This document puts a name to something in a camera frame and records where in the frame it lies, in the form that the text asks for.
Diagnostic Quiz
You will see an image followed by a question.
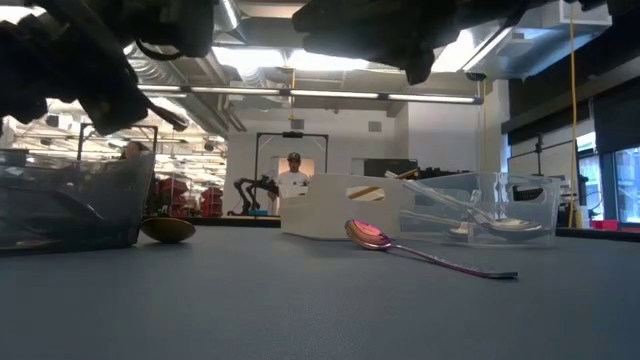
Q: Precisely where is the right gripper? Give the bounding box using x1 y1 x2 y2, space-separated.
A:
292 0 531 86

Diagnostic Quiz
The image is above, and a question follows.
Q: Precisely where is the long linear ceiling light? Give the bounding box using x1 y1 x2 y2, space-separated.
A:
137 83 484 106

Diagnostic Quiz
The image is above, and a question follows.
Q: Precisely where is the person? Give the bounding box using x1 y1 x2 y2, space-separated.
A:
273 151 313 200
119 140 151 161

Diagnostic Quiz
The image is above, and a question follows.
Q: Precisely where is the black cabinet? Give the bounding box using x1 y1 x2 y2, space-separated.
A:
351 158 420 178

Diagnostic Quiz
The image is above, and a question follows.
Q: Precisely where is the smoked grey plastic bin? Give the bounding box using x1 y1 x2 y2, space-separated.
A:
0 148 156 251

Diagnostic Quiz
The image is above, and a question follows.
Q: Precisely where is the black tripod stand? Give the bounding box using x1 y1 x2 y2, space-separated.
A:
507 132 576 177

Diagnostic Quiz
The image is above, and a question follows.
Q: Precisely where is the red storage shelf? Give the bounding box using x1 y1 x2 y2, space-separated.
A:
199 185 225 218
158 177 191 219

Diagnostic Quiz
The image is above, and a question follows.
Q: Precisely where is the white plastic bin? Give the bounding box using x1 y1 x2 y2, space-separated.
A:
278 173 404 241

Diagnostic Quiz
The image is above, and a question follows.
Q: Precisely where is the clear plastic bin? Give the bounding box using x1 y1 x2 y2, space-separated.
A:
397 172 561 249

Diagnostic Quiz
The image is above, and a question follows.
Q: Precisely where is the red plastic tray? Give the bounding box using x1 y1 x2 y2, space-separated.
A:
589 218 640 231

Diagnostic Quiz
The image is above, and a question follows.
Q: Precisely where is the blue-grey table mat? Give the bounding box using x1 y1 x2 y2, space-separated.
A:
0 224 640 360

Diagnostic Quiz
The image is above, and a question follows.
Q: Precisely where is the black gantry frame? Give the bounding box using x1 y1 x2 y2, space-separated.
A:
253 130 330 176
76 122 160 162

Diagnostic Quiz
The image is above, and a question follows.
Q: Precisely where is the yellow hanging cable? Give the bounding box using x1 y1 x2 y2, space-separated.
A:
568 0 579 230

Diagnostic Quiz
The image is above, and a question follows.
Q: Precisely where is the glass window wall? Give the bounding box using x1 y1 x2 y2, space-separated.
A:
577 130 640 225

